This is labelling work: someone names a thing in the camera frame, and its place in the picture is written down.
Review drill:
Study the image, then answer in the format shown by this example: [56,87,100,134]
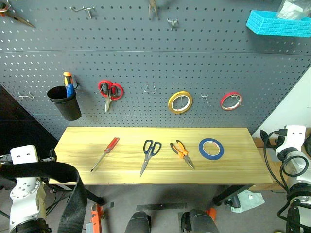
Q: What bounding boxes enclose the orange metal stand foot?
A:
[90,203,105,233]

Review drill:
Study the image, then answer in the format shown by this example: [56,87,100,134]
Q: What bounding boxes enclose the orange blue black screwdriver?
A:
[63,71,76,99]

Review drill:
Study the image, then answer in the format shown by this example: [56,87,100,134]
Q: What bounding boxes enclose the silver flat double hook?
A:
[17,91,35,100]

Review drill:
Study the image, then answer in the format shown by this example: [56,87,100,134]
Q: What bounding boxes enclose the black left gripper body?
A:
[39,148,58,163]

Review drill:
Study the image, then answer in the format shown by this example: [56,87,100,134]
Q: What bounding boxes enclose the light wooden board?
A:
[248,136,290,193]

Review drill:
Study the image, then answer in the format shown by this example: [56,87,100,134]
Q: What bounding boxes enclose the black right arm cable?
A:
[260,129,311,194]

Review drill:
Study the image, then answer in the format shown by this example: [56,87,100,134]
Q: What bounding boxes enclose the small silver peg hook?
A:
[200,93,211,107]

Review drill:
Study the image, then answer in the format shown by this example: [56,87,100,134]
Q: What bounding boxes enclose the white plastic bag on floor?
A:
[225,189,266,214]

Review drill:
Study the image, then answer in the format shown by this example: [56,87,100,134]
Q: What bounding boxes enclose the black plastic cup holder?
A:
[46,85,82,122]

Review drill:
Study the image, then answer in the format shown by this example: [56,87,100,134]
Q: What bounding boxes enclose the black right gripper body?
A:
[274,129,288,147]

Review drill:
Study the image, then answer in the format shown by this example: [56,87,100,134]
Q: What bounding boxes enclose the black webbing strap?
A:
[0,161,105,233]

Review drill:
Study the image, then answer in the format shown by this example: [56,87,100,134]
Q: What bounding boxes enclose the red tape roll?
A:
[219,91,243,111]

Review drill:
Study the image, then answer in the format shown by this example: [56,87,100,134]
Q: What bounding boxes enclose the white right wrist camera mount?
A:
[282,125,307,150]

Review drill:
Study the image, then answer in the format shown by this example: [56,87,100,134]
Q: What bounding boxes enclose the long double-prong silver hook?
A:
[69,5,96,19]

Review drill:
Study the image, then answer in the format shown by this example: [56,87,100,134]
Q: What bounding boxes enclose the clear crumpled plastic bag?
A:
[276,0,311,21]

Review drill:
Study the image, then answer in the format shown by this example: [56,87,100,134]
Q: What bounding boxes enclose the blue tape roll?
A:
[198,138,225,161]

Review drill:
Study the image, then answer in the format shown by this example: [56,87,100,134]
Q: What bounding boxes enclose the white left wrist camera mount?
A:
[10,144,40,166]

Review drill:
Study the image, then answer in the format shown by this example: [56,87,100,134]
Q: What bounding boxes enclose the black metal table frame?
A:
[47,183,255,207]

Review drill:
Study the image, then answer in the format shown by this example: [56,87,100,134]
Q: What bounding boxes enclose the turquoise brick-pattern plastic basket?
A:
[245,10,311,38]

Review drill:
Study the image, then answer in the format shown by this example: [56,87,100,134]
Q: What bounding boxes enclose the red-handled scissors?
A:
[97,80,125,113]

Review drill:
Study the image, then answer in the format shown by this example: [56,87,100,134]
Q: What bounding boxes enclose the grey metal pegboard wall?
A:
[0,0,311,142]

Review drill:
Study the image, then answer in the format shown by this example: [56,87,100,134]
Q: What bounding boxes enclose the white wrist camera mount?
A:
[282,125,307,150]
[10,144,40,166]

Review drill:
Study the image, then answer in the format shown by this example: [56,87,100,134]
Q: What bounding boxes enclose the yellow tape roll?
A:
[167,91,194,115]

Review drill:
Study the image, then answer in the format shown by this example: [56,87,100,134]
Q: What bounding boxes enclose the orange black-handled needle-nose pliers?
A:
[169,139,195,170]

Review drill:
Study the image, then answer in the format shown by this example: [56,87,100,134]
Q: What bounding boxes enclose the black-handled scissors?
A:
[139,139,162,177]

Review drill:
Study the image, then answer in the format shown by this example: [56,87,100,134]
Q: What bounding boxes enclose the red-handled screwdriver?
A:
[90,137,121,173]

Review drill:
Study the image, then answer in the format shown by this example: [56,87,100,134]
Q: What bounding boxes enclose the needle-nose pliers with orange handles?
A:
[0,0,36,29]

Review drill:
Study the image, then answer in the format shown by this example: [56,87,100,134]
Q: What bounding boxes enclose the short double-prong silver hook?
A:
[167,17,179,31]

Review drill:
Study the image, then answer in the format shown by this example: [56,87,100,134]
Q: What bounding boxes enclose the dark rounded shape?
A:
[124,211,152,233]
[180,209,220,233]

